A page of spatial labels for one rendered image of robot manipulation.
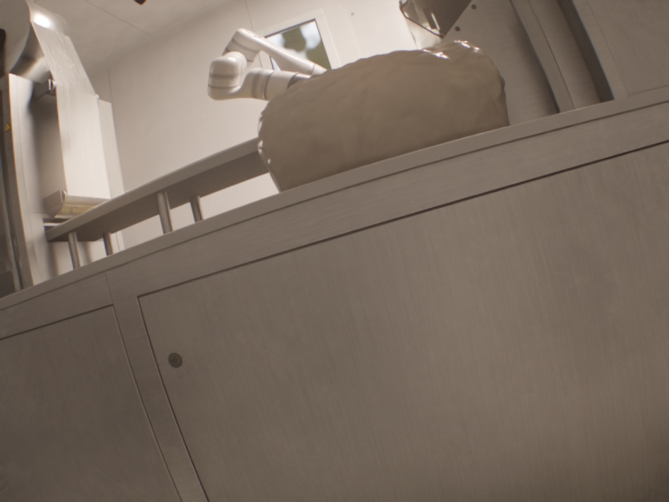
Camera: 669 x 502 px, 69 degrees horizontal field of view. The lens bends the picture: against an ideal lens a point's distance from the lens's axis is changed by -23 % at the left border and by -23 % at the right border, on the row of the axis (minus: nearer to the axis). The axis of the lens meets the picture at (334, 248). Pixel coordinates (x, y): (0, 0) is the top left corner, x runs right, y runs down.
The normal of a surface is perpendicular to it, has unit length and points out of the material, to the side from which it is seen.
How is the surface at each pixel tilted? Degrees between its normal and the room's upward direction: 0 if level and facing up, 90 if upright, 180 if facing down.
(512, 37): 90
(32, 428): 90
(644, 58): 90
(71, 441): 90
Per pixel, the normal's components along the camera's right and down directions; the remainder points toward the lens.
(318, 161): -0.51, 0.03
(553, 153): -0.24, 0.02
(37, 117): 0.93, -0.27
